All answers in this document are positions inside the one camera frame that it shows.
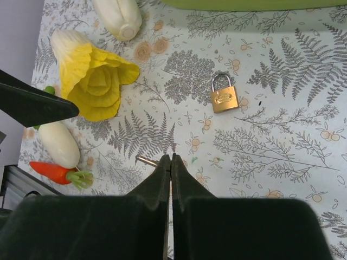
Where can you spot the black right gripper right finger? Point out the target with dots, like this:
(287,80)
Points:
(208,227)

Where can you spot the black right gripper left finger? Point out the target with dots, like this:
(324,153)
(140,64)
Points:
(133,226)

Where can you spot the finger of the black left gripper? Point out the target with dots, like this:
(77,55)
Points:
(31,106)

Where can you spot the brass padlock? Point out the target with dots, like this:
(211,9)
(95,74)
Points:
(223,99)

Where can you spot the white radish with leaves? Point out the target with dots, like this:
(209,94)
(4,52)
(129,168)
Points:
(59,143)

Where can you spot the yellow white baby cabbage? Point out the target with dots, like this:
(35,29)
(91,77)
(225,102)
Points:
(91,78)

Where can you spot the orange carrot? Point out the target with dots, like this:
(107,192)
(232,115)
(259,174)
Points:
(63,176)

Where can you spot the long green napa cabbage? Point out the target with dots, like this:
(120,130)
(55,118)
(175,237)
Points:
(121,18)

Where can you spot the green plastic basket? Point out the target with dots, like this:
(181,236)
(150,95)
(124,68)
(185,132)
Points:
(252,5)

